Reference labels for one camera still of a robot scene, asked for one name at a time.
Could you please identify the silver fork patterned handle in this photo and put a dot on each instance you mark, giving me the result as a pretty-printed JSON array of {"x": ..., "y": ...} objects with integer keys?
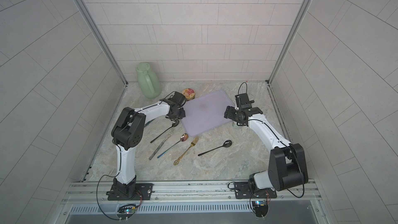
[{"x": 161, "y": 144}]

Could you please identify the green plastic jug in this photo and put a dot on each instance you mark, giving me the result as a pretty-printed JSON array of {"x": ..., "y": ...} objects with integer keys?
[{"x": 148, "y": 81}]

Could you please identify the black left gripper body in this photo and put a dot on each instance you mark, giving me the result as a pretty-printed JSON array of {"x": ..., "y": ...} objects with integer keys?
[{"x": 175, "y": 113}]

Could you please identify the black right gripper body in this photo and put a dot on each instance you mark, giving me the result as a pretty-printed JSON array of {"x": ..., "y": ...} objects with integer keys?
[{"x": 233, "y": 115}]

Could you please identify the aluminium corner post right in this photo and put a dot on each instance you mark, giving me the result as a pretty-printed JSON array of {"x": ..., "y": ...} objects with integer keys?
[{"x": 295, "y": 27}]

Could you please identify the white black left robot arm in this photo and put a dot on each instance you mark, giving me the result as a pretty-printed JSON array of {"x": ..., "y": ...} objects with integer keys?
[{"x": 128, "y": 130}]

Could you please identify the circuit board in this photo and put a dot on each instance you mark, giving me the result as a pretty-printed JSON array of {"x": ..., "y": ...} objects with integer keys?
[
  {"x": 259, "y": 208},
  {"x": 128, "y": 209}
]

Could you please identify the iridescent spoon blue handle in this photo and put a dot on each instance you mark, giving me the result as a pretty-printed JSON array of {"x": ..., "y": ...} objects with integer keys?
[{"x": 183, "y": 138}]

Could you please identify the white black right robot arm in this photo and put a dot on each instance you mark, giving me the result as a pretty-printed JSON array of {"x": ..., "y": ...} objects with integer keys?
[{"x": 287, "y": 163}]

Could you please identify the aluminium corner post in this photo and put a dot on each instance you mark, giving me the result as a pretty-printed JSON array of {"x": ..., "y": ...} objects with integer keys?
[
  {"x": 99, "y": 38},
  {"x": 295, "y": 27}
]

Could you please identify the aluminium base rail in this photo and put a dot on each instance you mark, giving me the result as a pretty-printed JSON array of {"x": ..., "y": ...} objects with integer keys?
[{"x": 182, "y": 191}]

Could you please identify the left circuit board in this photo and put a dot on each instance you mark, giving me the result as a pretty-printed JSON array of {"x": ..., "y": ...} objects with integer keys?
[{"x": 128, "y": 209}]

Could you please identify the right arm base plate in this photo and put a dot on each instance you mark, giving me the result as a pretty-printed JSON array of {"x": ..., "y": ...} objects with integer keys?
[{"x": 246, "y": 190}]

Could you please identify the gold ornate fork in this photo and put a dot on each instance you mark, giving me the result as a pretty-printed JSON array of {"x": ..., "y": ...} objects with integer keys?
[{"x": 193, "y": 143}]

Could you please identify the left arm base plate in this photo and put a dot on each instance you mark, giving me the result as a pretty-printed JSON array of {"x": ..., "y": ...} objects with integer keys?
[{"x": 121, "y": 192}]

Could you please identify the right circuit board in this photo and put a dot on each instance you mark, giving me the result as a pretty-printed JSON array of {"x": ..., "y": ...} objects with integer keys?
[{"x": 259, "y": 208}]

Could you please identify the aluminium corner post left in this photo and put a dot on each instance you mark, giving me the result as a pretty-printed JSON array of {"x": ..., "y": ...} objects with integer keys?
[{"x": 99, "y": 38}]

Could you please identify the lavender plastic tray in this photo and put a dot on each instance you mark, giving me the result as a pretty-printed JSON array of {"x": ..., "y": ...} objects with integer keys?
[{"x": 206, "y": 113}]

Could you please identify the black spoon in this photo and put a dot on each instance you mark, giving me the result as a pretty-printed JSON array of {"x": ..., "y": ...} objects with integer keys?
[
  {"x": 226, "y": 144},
  {"x": 174, "y": 124}
]

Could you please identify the round gold tea tin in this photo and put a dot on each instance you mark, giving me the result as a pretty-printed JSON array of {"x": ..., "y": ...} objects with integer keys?
[{"x": 189, "y": 94}]

